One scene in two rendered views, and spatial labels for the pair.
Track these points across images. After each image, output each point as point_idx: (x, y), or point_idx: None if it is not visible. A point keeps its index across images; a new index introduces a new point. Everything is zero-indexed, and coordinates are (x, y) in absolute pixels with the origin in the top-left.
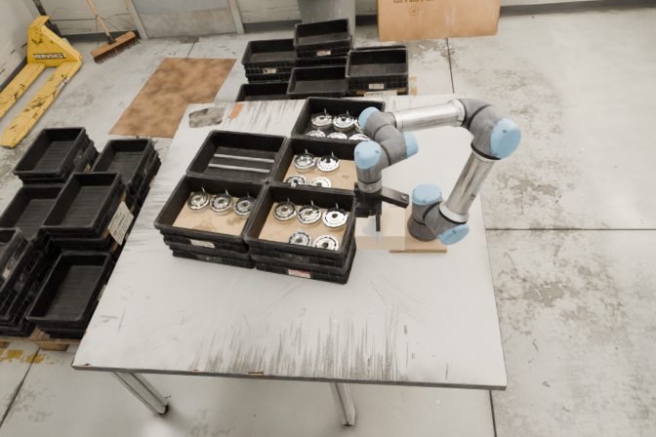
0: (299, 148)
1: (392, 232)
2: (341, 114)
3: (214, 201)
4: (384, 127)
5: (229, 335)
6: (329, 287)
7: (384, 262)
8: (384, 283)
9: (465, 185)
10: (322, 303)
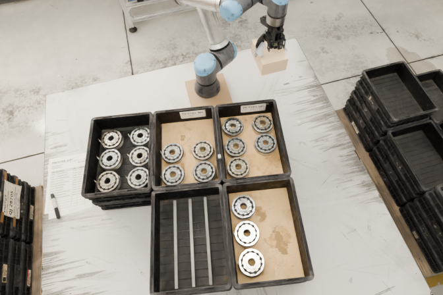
0: (157, 184)
1: None
2: (100, 164)
3: (248, 241)
4: None
5: (343, 185)
6: None
7: None
8: None
9: (217, 18)
10: (290, 133)
